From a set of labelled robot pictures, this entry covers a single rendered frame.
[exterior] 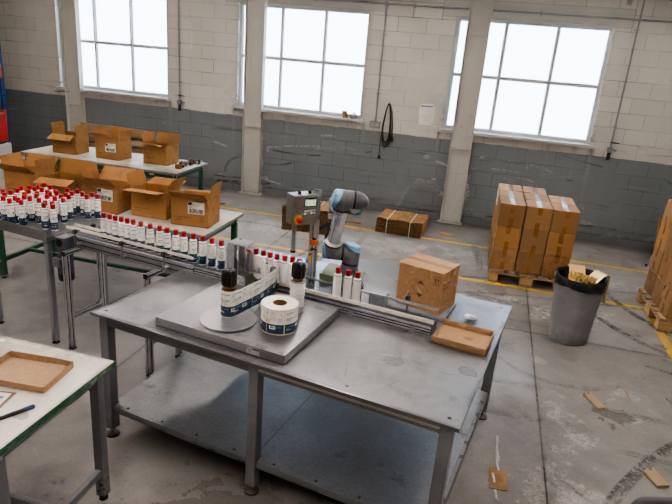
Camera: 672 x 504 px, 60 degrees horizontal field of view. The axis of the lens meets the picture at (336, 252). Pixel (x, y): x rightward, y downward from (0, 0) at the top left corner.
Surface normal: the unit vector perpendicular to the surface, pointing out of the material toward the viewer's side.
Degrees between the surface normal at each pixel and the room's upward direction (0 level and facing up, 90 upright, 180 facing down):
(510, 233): 88
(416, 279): 90
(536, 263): 90
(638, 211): 90
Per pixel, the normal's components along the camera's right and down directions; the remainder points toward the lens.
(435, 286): -0.55, 0.23
